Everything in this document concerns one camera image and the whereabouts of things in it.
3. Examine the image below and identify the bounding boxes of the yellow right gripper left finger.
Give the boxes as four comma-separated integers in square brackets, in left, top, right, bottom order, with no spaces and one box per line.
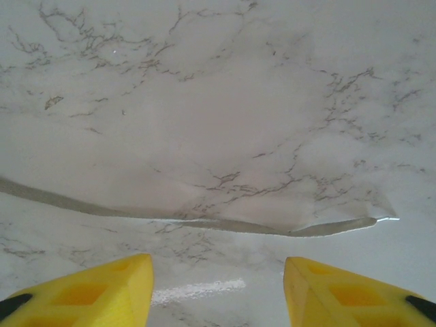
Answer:
[0,253,155,327]

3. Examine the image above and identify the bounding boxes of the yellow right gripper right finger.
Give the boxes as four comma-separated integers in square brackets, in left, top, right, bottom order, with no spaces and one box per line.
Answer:
[284,256,436,327]

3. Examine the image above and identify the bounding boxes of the clear plastic sheet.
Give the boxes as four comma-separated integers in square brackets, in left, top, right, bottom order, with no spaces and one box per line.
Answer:
[0,175,399,238]

